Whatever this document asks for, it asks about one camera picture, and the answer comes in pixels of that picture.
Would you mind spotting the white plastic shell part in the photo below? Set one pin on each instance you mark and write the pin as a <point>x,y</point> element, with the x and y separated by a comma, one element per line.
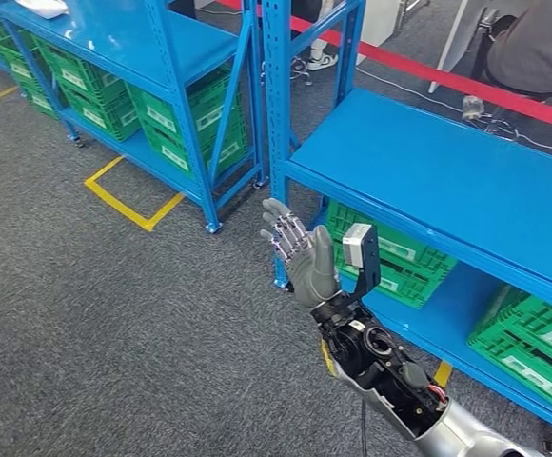
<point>42,6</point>

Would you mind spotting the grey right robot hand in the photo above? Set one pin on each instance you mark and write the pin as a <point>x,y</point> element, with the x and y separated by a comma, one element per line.
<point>314,271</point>

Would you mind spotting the white desk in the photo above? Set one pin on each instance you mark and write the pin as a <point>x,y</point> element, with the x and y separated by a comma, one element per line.
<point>452,44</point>

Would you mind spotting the black stool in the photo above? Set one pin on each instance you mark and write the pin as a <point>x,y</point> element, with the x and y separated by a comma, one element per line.
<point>500,125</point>

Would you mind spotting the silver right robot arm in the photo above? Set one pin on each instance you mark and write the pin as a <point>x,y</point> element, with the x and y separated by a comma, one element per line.
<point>390,378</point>

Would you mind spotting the blue low shelf platform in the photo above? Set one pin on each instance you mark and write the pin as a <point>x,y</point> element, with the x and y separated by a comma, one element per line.
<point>423,176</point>

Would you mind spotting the shelf caster foot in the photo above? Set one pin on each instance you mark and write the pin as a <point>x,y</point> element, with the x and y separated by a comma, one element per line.
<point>79,142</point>
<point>259,183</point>

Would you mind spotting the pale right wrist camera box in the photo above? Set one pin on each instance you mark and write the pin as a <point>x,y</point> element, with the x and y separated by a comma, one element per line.
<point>359,249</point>

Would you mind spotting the blue tall shelf rack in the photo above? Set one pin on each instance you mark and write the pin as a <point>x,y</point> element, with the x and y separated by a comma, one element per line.
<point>171,63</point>

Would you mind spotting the seated person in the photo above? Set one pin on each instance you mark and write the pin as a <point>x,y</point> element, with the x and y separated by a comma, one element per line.
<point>537,50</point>

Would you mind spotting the white desk panel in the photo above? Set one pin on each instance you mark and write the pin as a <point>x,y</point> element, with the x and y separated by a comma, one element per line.
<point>376,25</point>

